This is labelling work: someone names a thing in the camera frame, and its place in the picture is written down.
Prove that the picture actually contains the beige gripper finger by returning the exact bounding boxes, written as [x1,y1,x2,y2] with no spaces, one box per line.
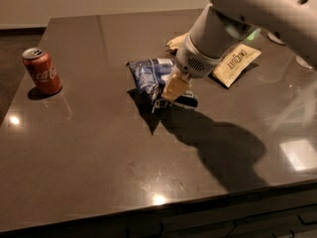
[169,65,182,79]
[161,74,191,102]

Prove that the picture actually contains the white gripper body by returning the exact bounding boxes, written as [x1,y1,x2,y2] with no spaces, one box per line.
[174,34,225,78]

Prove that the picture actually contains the blue chip bag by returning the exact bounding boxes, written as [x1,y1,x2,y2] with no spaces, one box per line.
[126,58,199,114]

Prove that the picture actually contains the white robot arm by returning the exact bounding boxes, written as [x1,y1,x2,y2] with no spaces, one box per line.
[162,0,317,102]

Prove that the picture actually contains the beige brown popcorn bag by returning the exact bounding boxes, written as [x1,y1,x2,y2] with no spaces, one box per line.
[166,34,261,88]

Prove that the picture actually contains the red Coca-Cola can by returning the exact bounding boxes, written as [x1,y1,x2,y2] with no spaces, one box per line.
[22,48,62,95]

